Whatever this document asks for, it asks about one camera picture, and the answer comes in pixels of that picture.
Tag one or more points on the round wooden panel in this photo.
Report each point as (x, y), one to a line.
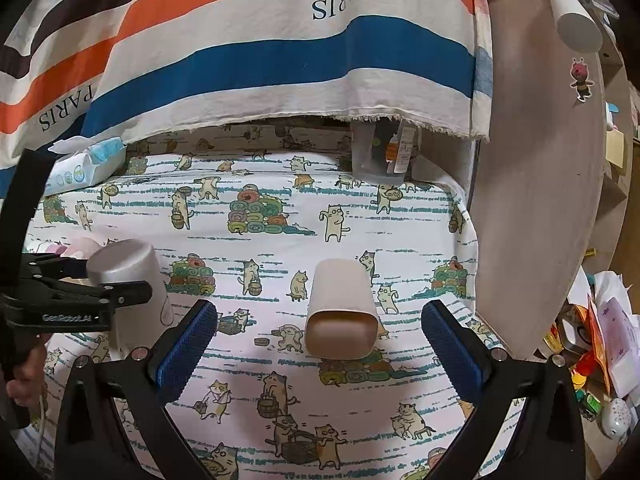
(540, 185)

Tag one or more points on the wooden shelf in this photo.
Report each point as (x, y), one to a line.
(620, 190)

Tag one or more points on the clear plastic box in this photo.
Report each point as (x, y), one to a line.
(367, 152)

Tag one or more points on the pink cloth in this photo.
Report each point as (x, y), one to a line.
(75, 249)

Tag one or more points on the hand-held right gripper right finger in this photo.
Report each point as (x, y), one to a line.
(456, 357)

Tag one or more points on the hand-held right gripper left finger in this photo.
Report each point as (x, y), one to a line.
(186, 357)

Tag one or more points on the pile of papers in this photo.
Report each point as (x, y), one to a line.
(620, 330)

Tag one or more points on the orange bottle with white label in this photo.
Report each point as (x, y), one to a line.
(399, 152)

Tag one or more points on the yellow paper note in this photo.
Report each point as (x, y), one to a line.
(618, 149)

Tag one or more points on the person's left hand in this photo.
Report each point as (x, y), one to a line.
(31, 372)

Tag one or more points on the striped cloth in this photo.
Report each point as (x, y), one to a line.
(250, 60)

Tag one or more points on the wet wipes packet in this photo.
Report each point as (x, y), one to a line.
(85, 166)

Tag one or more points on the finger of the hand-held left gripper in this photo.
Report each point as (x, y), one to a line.
(122, 294)
(57, 265)

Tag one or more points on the cat printed bed sheet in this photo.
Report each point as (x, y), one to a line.
(310, 210)

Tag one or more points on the white cup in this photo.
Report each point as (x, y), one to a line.
(131, 266)

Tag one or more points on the white cone lamp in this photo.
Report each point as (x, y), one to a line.
(572, 12)

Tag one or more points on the beige cup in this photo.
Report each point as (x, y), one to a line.
(340, 305)

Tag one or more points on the cartoon sticker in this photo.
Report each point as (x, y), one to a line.
(581, 79)

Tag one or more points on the white dotted egg-shaped light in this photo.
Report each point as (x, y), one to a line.
(616, 421)

